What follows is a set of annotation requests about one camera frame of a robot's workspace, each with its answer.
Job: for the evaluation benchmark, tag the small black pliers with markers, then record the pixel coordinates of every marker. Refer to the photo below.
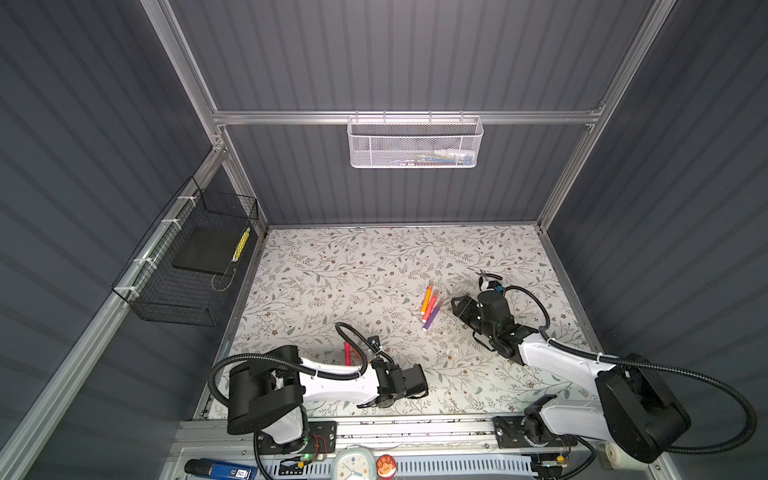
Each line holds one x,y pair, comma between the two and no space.
490,281

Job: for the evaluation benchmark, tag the aluminium front rail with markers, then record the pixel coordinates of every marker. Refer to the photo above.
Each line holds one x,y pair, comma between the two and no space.
475,431

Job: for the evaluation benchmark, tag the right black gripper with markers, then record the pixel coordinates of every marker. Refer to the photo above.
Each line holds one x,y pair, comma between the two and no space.
464,308

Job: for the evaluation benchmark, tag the red round toy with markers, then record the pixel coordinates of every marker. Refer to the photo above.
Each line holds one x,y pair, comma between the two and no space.
386,467

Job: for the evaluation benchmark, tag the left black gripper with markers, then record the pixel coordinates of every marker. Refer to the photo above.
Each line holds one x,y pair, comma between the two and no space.
397,369

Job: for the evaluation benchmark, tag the blue black device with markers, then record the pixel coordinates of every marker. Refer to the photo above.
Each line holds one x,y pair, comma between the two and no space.
219,470

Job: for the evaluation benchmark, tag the white tape roll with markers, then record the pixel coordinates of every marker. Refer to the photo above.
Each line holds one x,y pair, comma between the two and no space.
615,456

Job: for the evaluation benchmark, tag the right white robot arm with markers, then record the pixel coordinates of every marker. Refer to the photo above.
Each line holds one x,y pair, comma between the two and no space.
629,406

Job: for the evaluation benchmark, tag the black wire wall basket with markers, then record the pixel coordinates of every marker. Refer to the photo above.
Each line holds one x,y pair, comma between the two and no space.
157,292

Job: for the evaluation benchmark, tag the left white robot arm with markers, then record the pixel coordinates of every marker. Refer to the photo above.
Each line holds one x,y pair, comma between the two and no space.
267,392

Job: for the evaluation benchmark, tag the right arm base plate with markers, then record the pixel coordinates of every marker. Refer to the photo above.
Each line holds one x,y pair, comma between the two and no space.
513,431

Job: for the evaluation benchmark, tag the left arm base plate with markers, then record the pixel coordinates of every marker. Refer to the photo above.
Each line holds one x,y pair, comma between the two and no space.
300,437

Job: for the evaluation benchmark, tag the yellow highlighter in basket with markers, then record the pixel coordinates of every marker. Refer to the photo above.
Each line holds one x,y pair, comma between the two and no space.
242,242

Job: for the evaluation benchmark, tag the black pad in basket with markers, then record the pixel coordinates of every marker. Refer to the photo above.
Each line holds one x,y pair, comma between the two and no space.
207,251

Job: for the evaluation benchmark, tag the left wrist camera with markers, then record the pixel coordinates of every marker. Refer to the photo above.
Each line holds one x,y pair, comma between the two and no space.
375,346

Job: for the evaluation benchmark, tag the white mesh wall basket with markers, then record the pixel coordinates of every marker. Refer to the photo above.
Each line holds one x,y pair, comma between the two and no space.
414,142

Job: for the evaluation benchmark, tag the white alarm clock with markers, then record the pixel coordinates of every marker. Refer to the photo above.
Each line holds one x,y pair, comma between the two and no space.
354,464

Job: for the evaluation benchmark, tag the orange marker pen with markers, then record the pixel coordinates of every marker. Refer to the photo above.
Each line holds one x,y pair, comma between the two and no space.
427,298

